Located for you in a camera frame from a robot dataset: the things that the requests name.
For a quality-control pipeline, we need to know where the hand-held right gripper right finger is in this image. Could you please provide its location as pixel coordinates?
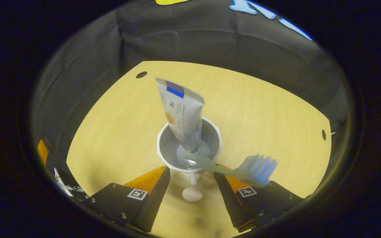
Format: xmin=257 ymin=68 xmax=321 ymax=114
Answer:
xmin=214 ymin=164 xmax=304 ymax=233

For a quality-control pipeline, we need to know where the light wooden desktop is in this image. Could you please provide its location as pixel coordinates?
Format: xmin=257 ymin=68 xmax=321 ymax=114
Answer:
xmin=66 ymin=60 xmax=332 ymax=238

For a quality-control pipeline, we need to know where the white toothpaste tube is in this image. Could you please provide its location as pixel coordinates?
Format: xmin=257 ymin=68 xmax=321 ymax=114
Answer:
xmin=155 ymin=78 xmax=205 ymax=153

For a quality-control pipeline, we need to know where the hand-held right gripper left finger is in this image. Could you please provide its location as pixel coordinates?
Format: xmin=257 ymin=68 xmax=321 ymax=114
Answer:
xmin=84 ymin=165 xmax=171 ymax=233

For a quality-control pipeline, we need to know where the white cup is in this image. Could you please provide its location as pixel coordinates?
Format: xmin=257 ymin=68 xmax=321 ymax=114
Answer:
xmin=157 ymin=116 xmax=223 ymax=203

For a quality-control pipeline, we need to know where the pale blue toothbrush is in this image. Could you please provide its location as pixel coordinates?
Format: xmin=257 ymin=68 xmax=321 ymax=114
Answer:
xmin=182 ymin=150 xmax=278 ymax=188

